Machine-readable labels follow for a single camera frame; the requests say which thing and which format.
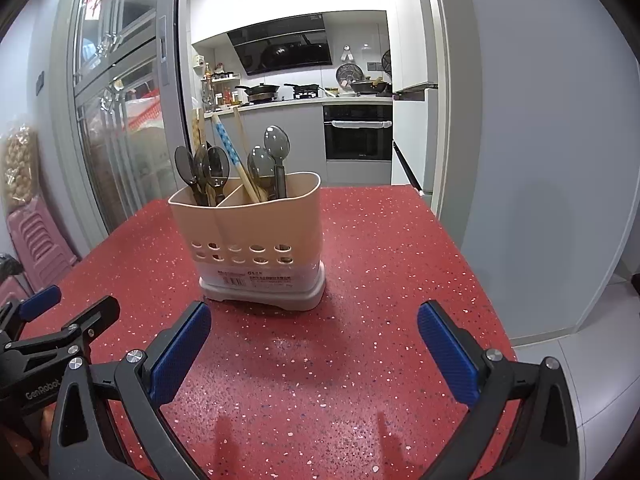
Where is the blue patterned bamboo chopstick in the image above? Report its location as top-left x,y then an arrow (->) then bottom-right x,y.
212,113 -> 265,204

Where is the plain bamboo chopstick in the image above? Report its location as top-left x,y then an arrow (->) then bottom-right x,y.
264,125 -> 291,198
233,106 -> 262,202

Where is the glass sliding door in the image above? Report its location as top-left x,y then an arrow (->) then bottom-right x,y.
51,0 -> 188,245

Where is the pink plastic stool stack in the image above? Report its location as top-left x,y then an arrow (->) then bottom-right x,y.
1,196 -> 78,304

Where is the built-in black oven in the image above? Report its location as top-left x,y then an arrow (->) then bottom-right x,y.
323,104 -> 393,162

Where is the black wok on stove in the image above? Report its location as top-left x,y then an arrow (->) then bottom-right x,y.
235,84 -> 279,104

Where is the yellow patterned bamboo chopstick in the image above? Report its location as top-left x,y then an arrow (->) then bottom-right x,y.
191,107 -> 206,152

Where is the beige plastic utensil holder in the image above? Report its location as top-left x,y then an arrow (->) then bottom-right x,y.
168,171 -> 326,312

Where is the black range hood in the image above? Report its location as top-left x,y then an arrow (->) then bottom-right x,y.
227,14 -> 332,76

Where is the left hand of person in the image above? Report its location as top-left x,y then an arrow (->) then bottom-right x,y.
40,404 -> 55,465

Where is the white refrigerator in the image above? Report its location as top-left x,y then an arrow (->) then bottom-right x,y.
386,0 -> 448,216

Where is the bag of round snacks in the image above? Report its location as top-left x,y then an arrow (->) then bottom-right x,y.
1,122 -> 39,216

